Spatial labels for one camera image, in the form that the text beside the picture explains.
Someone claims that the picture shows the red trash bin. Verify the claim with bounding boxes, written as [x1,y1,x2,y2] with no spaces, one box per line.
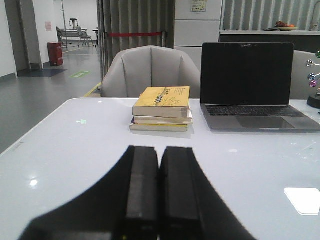
[47,42,64,67]

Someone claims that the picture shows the bottom yellow book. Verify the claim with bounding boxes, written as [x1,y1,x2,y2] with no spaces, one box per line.
[129,118,188,132]

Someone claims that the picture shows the grey open laptop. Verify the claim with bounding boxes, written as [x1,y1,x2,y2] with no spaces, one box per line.
[200,42,320,132]

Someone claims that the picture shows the fruit plate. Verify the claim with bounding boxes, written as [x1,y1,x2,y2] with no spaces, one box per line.
[274,21,299,31]

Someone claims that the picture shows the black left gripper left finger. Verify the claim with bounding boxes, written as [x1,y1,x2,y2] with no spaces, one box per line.
[20,146,159,240]

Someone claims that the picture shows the grey left armchair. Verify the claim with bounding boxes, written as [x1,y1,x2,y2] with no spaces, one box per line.
[100,45,201,99]

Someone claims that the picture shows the middle white book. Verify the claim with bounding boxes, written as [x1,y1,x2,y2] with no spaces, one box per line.
[132,110,193,125]

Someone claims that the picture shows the yellow top book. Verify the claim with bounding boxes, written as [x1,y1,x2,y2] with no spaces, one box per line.
[132,86,190,118]

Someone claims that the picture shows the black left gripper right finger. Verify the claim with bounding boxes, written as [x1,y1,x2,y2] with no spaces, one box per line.
[159,146,254,240]

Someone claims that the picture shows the yellow book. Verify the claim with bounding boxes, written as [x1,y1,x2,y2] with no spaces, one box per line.
[129,118,188,132]
[132,86,190,118]

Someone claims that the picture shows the ferris wheel desk ornament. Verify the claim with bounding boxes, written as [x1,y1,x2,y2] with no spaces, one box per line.
[306,50,320,109]

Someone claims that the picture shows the red barrier belt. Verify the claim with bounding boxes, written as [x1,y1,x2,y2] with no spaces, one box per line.
[106,31,168,38]

